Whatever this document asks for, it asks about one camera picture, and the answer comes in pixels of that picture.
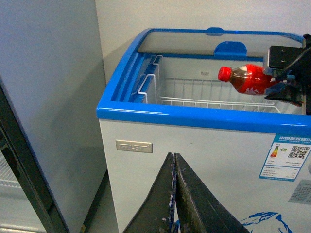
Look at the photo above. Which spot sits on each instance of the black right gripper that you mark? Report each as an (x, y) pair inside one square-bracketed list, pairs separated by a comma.
[(291, 67)]

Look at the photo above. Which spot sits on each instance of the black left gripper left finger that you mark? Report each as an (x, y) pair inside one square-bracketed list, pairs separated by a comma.
[(156, 214)]

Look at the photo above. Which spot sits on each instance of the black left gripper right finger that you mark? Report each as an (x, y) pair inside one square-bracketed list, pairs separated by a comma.
[(198, 209)]

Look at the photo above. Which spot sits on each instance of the red label cola bottle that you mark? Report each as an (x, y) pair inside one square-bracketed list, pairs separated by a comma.
[(248, 79)]

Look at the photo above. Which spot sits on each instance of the glass sliding freezer lid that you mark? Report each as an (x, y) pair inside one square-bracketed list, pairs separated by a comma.
[(248, 43)]

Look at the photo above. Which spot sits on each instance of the tall white display fridge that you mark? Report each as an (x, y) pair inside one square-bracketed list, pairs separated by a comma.
[(51, 78)]

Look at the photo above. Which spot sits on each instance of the silver brand nameplate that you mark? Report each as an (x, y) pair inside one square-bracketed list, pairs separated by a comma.
[(134, 146)]

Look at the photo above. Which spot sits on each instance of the energy label sticker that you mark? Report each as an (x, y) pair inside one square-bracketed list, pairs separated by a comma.
[(286, 157)]

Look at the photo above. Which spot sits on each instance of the white blue chest freezer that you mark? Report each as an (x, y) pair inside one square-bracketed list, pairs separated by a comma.
[(225, 148)]

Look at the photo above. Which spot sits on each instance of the white wire freezer basket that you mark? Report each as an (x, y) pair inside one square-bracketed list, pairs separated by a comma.
[(194, 83)]

